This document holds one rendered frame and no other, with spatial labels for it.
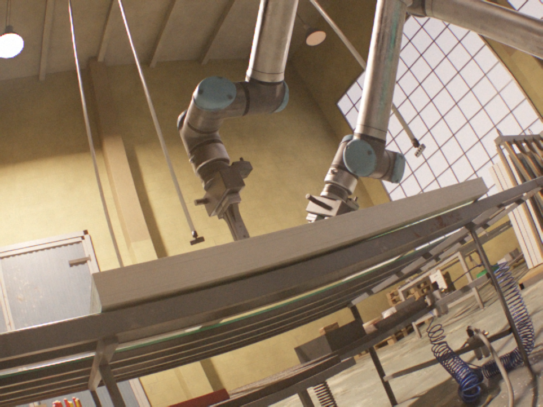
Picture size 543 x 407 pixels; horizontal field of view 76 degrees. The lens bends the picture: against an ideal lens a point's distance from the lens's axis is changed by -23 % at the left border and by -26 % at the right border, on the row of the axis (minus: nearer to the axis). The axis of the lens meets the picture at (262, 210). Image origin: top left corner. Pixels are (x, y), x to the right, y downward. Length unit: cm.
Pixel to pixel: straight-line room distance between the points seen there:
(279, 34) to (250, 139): 951
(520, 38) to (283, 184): 919
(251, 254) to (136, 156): 832
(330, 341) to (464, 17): 148
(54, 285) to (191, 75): 645
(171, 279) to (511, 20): 108
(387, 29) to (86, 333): 102
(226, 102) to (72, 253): 708
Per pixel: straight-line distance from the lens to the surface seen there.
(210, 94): 98
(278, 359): 840
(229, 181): 99
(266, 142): 1061
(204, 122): 103
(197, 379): 732
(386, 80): 114
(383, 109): 113
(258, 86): 104
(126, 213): 802
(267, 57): 101
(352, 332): 209
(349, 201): 129
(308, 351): 215
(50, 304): 761
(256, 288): 97
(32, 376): 143
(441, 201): 148
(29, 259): 788
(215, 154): 104
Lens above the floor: 65
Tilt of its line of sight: 19 degrees up
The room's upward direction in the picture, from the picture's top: 24 degrees counter-clockwise
